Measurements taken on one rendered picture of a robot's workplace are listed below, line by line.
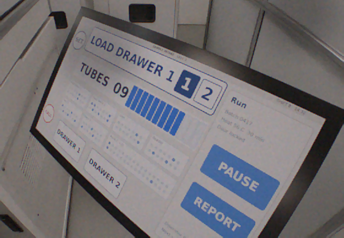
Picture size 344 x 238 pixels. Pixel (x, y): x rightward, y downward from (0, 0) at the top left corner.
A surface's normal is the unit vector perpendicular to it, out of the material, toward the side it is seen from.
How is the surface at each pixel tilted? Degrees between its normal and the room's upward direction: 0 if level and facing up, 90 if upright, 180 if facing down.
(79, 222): 0
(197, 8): 90
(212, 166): 50
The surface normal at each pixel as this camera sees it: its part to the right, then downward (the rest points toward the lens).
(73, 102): -0.44, -0.12
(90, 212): 0.05, -0.76
